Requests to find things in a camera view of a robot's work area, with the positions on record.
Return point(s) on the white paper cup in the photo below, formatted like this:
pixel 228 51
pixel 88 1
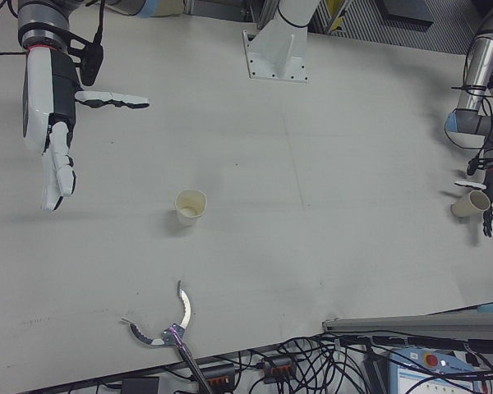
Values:
pixel 188 217
pixel 464 207

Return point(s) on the UR5e robot arm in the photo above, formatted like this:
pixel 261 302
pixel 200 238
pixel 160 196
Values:
pixel 482 65
pixel 41 20

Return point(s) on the black equipment case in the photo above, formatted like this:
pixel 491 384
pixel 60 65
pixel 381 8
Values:
pixel 406 10

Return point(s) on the grey teach pendant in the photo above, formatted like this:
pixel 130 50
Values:
pixel 419 375

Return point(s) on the black orange power strip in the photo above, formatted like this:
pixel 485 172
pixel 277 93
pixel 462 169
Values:
pixel 219 373
pixel 277 365

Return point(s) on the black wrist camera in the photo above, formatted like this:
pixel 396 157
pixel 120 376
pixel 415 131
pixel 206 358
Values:
pixel 474 165
pixel 91 61

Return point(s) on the aluminium profile post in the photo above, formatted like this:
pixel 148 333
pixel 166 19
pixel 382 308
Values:
pixel 394 323

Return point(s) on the white bolted mount pedestal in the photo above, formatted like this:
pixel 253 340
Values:
pixel 277 53

